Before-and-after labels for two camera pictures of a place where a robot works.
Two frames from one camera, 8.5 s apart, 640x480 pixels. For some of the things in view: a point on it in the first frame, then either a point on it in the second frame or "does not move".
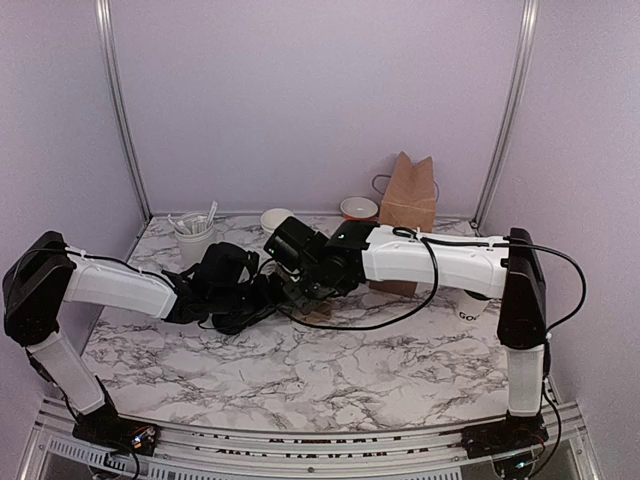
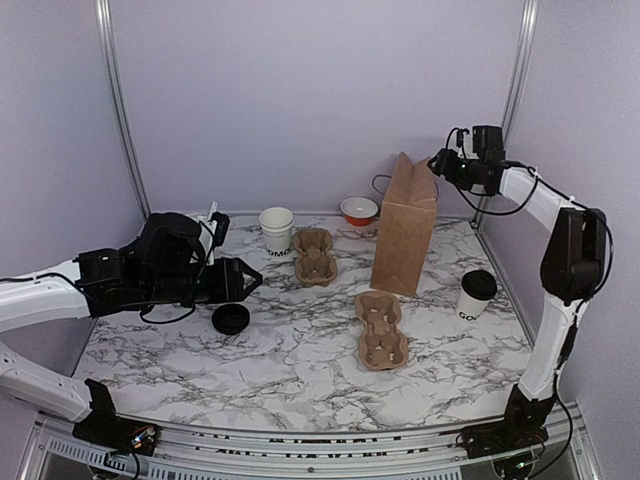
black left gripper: (266, 301) to (230, 283)
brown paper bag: (408, 204) does not move
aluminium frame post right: (529, 24) does not move
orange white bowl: (359, 209) does not move
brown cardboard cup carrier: (320, 314) to (383, 346)
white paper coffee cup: (468, 307) does not move
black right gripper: (302, 303) to (444, 167)
